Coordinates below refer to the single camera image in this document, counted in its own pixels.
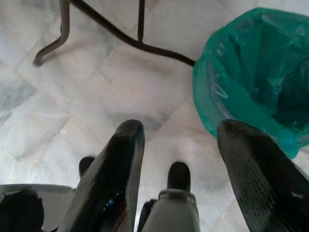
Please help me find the green plastic bin bag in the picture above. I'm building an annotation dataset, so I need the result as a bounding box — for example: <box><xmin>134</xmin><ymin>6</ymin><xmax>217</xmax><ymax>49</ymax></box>
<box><xmin>192</xmin><ymin>7</ymin><xmax>309</xmax><ymax>160</ymax></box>

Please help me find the black robot foot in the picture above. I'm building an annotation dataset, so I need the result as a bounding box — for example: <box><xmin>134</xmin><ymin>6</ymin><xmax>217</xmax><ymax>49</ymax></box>
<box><xmin>79</xmin><ymin>156</ymin><xmax>95</xmax><ymax>178</ymax></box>
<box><xmin>168</xmin><ymin>161</ymin><xmax>191</xmax><ymax>192</ymax></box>

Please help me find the grey robot leg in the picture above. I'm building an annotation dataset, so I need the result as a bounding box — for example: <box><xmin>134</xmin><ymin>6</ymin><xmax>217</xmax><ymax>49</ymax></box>
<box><xmin>0</xmin><ymin>184</ymin><xmax>74</xmax><ymax>232</ymax></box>
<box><xmin>140</xmin><ymin>188</ymin><xmax>200</xmax><ymax>232</ymax></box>

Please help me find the straight brown metal table strut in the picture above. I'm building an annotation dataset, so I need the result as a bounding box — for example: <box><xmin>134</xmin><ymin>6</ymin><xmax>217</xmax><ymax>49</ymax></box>
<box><xmin>137</xmin><ymin>0</ymin><xmax>146</xmax><ymax>43</ymax></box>

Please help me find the grey robot right leg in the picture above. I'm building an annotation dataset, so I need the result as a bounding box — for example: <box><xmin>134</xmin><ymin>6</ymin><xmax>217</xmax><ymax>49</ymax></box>
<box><xmin>140</xmin><ymin>188</ymin><xmax>200</xmax><ymax>232</ymax></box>

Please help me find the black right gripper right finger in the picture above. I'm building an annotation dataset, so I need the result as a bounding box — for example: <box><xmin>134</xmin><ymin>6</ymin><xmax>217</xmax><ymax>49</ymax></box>
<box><xmin>217</xmin><ymin>119</ymin><xmax>309</xmax><ymax>232</ymax></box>

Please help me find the black robot right foot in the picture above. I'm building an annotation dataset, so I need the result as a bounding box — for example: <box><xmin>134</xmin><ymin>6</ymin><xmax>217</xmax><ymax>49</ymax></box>
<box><xmin>168</xmin><ymin>161</ymin><xmax>191</xmax><ymax>192</ymax></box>

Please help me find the grey robot left leg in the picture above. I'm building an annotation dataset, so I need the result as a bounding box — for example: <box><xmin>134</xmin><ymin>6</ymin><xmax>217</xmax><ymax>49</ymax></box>
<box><xmin>0</xmin><ymin>184</ymin><xmax>74</xmax><ymax>232</ymax></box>

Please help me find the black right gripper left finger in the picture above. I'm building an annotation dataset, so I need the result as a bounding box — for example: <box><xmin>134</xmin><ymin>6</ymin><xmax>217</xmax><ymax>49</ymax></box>
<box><xmin>61</xmin><ymin>118</ymin><xmax>145</xmax><ymax>232</ymax></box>

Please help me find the curved brown metal table leg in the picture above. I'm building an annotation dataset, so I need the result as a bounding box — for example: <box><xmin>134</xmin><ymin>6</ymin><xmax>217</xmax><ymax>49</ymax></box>
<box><xmin>33</xmin><ymin>0</ymin><xmax>70</xmax><ymax>68</ymax></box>
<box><xmin>72</xmin><ymin>0</ymin><xmax>197</xmax><ymax>67</ymax></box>

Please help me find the black robot left foot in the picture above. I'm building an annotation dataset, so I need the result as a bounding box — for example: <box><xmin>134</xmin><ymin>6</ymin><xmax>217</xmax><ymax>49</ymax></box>
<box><xmin>79</xmin><ymin>156</ymin><xmax>95</xmax><ymax>178</ymax></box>

